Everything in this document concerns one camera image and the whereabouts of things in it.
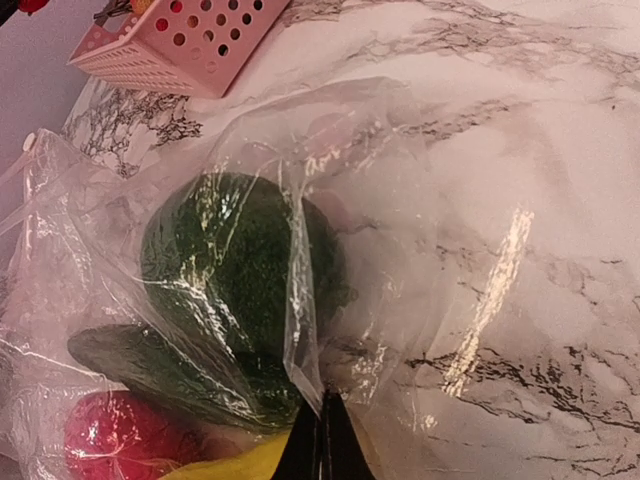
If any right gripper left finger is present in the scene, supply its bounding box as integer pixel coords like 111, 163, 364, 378
271, 401, 323, 480

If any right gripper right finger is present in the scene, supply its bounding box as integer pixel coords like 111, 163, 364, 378
322, 392, 375, 480

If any yellow fake lemon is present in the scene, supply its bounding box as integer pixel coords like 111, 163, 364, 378
162, 432, 321, 480

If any red fake tomato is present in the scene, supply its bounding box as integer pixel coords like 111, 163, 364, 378
64, 390, 206, 479

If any green fake cucumber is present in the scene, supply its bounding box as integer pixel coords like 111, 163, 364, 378
67, 324, 302, 433

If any clear zip top bag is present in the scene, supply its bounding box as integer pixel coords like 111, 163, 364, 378
0, 75, 481, 480

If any green fake vegetable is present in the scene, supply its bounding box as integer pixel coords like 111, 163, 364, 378
139, 171, 359, 361

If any pink perforated plastic basket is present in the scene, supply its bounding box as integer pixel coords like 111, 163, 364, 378
69, 0, 288, 99

